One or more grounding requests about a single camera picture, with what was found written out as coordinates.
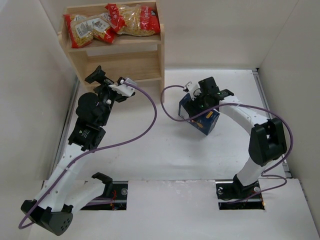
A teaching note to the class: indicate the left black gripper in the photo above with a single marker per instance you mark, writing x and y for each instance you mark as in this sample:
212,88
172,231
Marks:
104,84

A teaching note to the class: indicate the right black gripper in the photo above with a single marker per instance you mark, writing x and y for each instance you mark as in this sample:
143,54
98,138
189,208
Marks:
200,100

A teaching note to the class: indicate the blue Barilla pasta box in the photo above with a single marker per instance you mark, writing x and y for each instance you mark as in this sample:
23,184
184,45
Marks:
204,123

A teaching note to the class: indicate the red pasta bag label side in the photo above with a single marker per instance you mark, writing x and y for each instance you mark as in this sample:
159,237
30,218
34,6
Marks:
83,29

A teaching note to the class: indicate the red pasta bag front side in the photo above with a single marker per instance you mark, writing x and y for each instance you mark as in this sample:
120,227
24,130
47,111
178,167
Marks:
138,20

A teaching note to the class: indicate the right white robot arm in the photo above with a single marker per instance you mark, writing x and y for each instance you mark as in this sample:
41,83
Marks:
267,143

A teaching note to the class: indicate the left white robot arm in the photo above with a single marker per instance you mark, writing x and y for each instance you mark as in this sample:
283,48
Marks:
53,208

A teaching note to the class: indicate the wooden two-tier shelf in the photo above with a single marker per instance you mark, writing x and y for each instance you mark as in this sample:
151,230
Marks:
141,58

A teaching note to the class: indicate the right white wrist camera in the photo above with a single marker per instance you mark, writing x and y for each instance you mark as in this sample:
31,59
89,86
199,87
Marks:
193,88

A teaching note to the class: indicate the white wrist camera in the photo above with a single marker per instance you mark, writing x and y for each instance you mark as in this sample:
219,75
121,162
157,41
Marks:
123,89
193,88

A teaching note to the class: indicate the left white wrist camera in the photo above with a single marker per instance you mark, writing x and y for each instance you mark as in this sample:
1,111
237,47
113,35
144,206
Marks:
123,89

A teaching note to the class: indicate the left aluminium rail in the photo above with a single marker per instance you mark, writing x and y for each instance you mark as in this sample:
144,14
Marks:
66,126

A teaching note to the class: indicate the aluminium rail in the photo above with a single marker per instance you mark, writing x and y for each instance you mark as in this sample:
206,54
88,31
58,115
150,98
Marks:
279,88
66,126

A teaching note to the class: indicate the right aluminium rail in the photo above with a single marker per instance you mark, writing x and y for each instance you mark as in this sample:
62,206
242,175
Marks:
279,88

